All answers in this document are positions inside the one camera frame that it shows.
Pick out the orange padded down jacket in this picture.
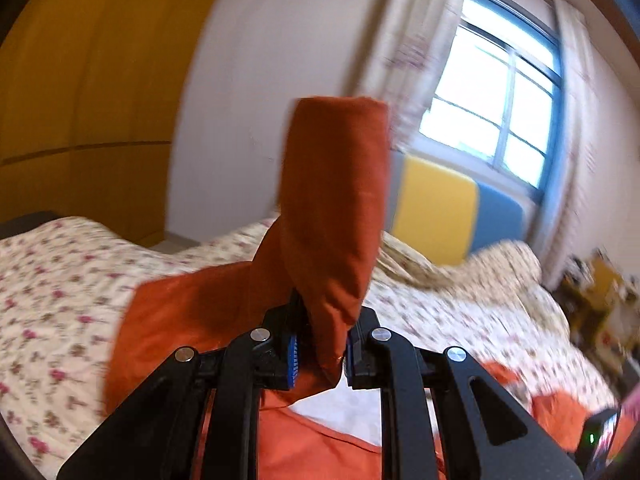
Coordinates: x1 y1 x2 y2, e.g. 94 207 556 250
104 98 639 479

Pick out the wooden bedside desk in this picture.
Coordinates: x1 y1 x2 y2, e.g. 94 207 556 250
553 248 639 361

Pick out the small floral beige pillow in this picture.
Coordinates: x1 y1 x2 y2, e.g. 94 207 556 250
372 233 541 304

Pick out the floral white quilt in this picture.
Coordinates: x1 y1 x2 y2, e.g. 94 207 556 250
1 217 615 479

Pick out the pink patterned right curtain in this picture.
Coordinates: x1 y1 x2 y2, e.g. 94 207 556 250
532 0 598 288

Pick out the pink patterned curtain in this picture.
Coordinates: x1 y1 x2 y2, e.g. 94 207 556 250
532 0 598 288
355 0 464 152

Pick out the grey yellow blue headboard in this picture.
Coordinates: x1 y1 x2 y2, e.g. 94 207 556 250
385 151 525 266

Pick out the blue framed window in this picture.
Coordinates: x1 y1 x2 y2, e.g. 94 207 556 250
419 0 562 203

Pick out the brown wooden wardrobe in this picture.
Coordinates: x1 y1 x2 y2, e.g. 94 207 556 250
1 0 216 246

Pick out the pink patterned left curtain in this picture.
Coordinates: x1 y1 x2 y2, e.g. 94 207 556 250
355 0 464 152

